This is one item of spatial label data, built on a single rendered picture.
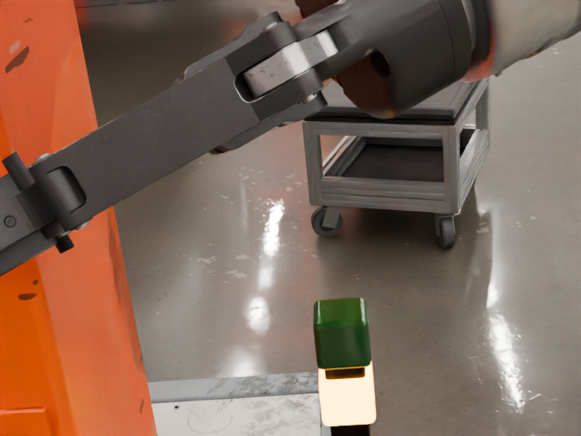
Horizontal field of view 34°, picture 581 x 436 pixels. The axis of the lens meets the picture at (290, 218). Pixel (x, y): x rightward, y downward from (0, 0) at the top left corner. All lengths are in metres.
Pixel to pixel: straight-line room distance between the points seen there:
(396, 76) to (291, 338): 1.58
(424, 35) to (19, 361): 0.26
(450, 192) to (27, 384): 1.70
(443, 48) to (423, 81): 0.01
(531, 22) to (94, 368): 0.31
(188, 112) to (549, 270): 1.84
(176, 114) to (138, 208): 2.28
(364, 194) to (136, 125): 1.88
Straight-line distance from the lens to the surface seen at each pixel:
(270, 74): 0.31
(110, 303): 0.59
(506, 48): 0.37
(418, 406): 1.71
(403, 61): 0.35
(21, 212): 0.34
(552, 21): 0.38
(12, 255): 0.35
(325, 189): 2.21
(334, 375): 0.71
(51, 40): 0.52
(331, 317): 0.69
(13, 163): 0.34
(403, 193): 2.16
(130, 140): 0.31
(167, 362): 1.90
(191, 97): 0.31
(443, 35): 0.35
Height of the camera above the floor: 1.02
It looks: 25 degrees down
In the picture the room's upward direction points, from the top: 6 degrees counter-clockwise
